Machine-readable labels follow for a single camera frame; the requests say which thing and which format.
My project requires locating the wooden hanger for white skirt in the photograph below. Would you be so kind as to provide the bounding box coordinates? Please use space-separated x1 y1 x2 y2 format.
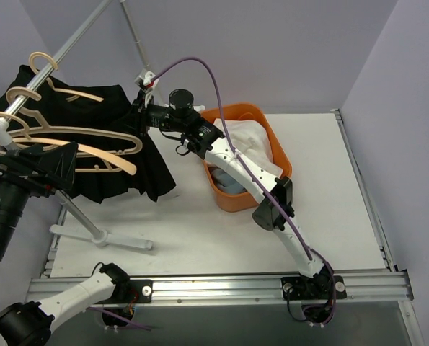
0 106 143 168

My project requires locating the black skirt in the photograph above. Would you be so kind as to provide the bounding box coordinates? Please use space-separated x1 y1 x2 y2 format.
0 63 177 205

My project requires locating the wooden hanger for denim skirt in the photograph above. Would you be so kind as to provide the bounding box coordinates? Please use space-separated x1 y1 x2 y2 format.
14 138 137 175

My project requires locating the wooden hanger for black skirt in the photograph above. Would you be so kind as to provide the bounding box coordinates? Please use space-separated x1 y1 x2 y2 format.
28 51 104 102

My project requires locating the blue denim skirt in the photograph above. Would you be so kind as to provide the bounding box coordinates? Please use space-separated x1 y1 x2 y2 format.
211 167 247 195

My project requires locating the white pleated skirt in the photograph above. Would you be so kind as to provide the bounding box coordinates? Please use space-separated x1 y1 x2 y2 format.
214 118 283 177

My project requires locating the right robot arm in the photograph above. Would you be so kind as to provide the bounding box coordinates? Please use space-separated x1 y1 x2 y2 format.
133 86 334 298

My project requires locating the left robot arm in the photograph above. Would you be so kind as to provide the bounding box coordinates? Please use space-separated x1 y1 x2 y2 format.
0 143 130 345

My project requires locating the white metal clothes rack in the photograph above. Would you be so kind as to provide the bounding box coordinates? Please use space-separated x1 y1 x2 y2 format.
0 1 153 251

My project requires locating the orange plastic basket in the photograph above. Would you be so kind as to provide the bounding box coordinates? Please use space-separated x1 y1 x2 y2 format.
202 103 293 213

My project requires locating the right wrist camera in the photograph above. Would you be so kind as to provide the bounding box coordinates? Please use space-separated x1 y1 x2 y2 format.
134 69 159 107

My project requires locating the aluminium mounting rail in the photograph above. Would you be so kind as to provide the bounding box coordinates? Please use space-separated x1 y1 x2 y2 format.
27 270 413 311

